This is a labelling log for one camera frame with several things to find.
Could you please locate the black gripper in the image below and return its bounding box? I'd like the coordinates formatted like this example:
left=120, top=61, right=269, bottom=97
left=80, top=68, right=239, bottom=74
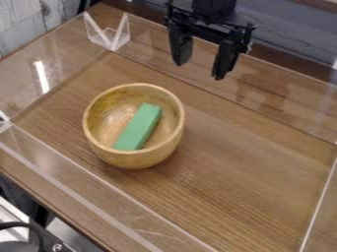
left=165, top=0, right=257, bottom=81

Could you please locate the brown wooden bowl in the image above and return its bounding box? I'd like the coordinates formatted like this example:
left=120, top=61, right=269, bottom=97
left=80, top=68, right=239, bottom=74
left=84, top=83, right=187, bottom=169

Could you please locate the green rectangular block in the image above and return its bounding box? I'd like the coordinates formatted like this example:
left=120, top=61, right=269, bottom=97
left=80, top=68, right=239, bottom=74
left=114, top=103, right=162, bottom=151

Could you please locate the black metal table frame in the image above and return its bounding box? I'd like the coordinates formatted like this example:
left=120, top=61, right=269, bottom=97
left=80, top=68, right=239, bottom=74
left=0, top=175, right=76, bottom=252

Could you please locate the black cable under table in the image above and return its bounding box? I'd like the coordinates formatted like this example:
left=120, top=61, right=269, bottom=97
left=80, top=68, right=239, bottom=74
left=0, top=221, right=46, bottom=252

